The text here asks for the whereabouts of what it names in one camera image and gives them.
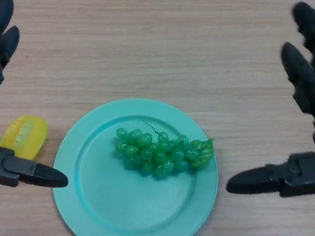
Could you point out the teal round plate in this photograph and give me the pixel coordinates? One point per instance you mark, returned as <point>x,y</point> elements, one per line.
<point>129,206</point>

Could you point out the green grapes bunch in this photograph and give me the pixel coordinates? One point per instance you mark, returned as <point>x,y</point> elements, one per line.
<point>158,154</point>

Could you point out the yellow starfruit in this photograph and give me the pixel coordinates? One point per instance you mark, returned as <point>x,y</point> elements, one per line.
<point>28,136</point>

